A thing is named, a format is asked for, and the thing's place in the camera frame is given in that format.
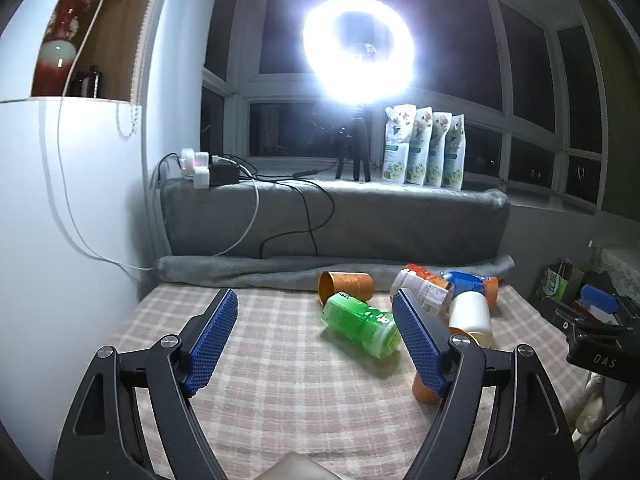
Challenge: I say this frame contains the blue orange printed bottle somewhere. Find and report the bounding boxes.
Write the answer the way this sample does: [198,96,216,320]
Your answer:
[442,270,500,307]

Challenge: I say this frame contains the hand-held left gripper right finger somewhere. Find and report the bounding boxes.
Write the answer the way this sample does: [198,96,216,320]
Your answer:
[391,287,581,480]

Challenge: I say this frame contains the plaid bed sheet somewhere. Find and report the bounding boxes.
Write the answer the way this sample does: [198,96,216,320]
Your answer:
[102,282,593,480]

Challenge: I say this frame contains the window frame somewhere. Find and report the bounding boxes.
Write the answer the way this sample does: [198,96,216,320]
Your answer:
[200,0,608,211]

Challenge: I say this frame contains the white red printed bottle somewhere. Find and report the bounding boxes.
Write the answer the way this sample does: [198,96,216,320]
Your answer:
[390,264,454,319]

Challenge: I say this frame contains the green paper bag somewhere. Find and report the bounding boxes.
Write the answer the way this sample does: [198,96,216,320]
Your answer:
[541,259,585,303]

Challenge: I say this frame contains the white green refill pouch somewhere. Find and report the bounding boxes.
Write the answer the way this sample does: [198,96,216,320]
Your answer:
[406,106,434,186]
[442,114,467,192]
[381,104,419,184]
[425,111,453,189]

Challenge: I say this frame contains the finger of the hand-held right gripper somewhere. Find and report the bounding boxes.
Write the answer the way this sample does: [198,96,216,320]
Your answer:
[580,270,640,330]
[542,296,583,333]

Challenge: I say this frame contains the black cable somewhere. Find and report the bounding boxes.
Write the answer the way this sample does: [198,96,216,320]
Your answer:
[235,157,337,260]

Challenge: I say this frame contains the white charger plugs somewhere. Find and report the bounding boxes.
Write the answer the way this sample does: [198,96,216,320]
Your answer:
[179,147,211,190]

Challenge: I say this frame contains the wooden wall shelf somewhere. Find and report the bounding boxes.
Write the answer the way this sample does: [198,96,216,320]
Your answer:
[27,0,162,106]

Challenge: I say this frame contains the orange paper cup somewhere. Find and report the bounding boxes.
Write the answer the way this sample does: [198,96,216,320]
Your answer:
[318,270,374,306]

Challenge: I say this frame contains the red white vase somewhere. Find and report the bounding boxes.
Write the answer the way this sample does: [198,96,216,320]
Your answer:
[34,0,92,97]

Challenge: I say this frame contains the lace cloth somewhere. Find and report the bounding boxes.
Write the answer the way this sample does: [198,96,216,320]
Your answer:
[594,244,640,295]

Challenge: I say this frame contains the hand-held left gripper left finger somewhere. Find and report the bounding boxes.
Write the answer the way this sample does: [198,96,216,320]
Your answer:
[52,287,239,480]

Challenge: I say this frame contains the ring light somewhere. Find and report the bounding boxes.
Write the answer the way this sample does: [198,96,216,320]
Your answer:
[301,0,417,107]

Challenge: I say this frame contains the black power adapter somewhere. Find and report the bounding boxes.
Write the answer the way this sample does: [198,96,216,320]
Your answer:
[209,156,242,186]

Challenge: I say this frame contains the beige pad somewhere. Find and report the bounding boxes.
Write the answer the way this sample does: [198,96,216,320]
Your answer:
[259,451,342,480]

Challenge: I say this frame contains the white cable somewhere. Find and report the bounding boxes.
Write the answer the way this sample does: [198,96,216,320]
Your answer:
[56,0,261,272]

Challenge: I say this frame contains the dark glass bottle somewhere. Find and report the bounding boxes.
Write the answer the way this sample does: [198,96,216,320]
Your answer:
[74,64,104,99]

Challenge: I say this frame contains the grey cushion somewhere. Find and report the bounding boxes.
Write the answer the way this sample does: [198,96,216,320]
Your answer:
[159,176,511,267]

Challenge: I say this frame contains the cream plush object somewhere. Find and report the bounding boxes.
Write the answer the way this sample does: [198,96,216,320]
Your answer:
[574,373,607,437]

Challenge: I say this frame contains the black tripod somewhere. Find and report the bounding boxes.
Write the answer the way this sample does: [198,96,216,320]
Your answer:
[334,104,372,182]

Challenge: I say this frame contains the rolled grey blanket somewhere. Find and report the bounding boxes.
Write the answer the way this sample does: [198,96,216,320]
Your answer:
[155,253,516,292]

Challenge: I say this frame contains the green plastic bottle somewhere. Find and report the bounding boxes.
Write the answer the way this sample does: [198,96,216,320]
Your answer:
[322,292,401,360]

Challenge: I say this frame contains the white cup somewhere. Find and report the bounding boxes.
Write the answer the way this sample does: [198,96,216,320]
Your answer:
[448,291,494,349]

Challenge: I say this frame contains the white bead string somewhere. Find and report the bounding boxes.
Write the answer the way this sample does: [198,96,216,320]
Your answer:
[116,7,152,137]

